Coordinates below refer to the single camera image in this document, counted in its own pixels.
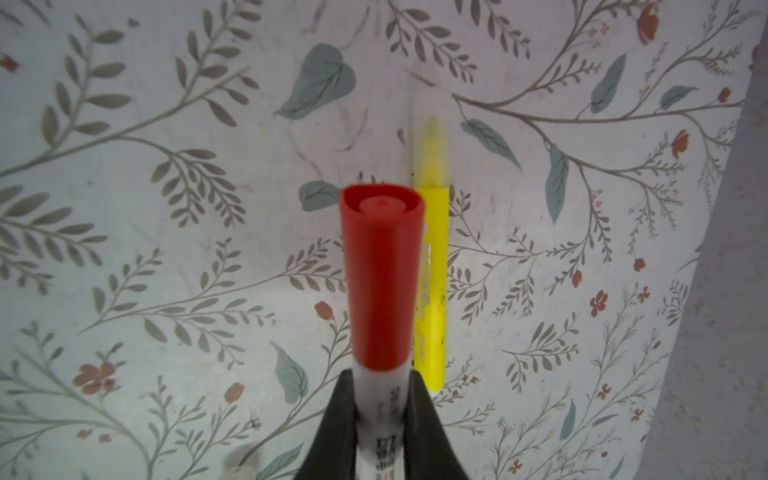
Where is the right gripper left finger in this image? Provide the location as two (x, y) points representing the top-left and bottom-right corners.
(294, 369), (357, 480)

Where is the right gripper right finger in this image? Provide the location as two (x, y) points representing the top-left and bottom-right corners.
(403, 370), (469, 480)

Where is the yellow highlighter pen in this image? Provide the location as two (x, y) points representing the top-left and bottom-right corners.
(412, 116), (451, 393)

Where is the red pen cap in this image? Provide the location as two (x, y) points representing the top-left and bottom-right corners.
(339, 184), (425, 372)

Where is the translucent highlighter cap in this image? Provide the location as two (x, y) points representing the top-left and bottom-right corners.
(408, 72), (451, 189)

